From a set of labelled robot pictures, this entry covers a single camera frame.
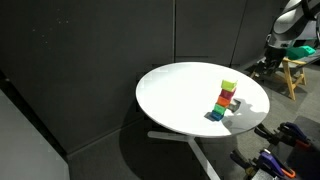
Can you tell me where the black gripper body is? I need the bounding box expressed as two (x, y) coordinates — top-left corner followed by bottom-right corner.
(255, 47), (286, 76)

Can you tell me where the grey block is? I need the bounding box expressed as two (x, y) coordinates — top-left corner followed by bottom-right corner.
(228, 99), (241, 112)

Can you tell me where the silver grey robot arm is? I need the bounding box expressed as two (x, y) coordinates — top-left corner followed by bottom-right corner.
(255, 0), (320, 75)

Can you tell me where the yellow-green block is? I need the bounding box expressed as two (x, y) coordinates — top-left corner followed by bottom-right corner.
(221, 80), (237, 92)

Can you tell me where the magenta block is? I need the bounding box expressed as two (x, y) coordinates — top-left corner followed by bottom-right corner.
(220, 89), (235, 100)

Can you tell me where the orange block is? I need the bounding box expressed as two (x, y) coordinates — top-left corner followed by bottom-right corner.
(217, 96), (230, 107)

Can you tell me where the green block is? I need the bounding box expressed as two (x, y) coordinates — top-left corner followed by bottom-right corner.
(214, 104), (226, 115)

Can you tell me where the blue block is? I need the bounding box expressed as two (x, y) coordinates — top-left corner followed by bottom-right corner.
(210, 111), (224, 121)

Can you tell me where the purple orange clamp rear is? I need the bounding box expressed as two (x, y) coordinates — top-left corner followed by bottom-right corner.
(279, 122), (311, 148)

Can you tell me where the purple orange clamp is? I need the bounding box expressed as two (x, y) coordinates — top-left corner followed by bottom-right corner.
(258, 149), (296, 179)
(279, 122), (311, 148)

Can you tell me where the round white table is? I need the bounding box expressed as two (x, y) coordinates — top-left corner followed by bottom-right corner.
(136, 62), (270, 180)

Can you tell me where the purple orange clamp front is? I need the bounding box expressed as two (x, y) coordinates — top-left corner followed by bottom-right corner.
(258, 149), (296, 179)

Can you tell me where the black perforated breadboard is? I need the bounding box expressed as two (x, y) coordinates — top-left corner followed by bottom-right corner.
(272, 116), (320, 180)

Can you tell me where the black clamp handle rear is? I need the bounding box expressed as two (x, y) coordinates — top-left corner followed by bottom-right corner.
(254, 124), (279, 145)

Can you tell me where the black clamp handle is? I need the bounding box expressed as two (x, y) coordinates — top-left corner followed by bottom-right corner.
(230, 149), (257, 177)
(254, 124), (279, 145)

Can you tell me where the black clamp handle front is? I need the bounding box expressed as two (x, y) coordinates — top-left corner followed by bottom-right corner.
(230, 149), (257, 177)

